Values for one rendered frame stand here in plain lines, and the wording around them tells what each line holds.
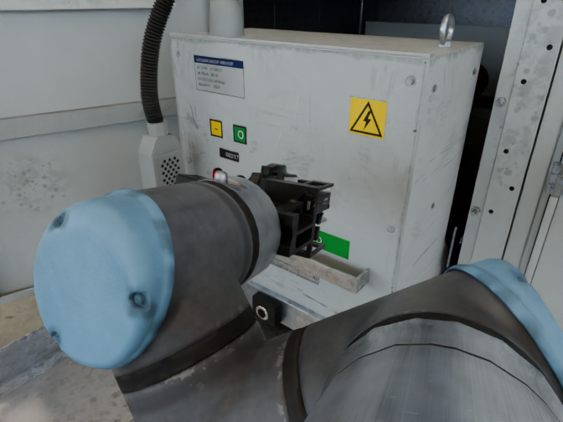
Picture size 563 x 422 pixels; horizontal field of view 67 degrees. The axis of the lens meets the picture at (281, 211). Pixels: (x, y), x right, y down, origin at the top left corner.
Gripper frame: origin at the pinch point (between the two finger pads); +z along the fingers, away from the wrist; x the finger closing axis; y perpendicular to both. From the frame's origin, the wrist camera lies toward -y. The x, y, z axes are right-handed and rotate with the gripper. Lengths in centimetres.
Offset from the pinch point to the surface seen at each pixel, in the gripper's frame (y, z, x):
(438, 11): 3, 105, 49
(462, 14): 10, 103, 48
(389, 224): 10.9, 10.9, -4.0
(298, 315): -4.2, 20.1, -26.7
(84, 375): -36, -1, -39
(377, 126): 7.6, 7.8, 9.8
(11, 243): -68, 9, -24
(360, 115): 5.0, 8.1, 11.2
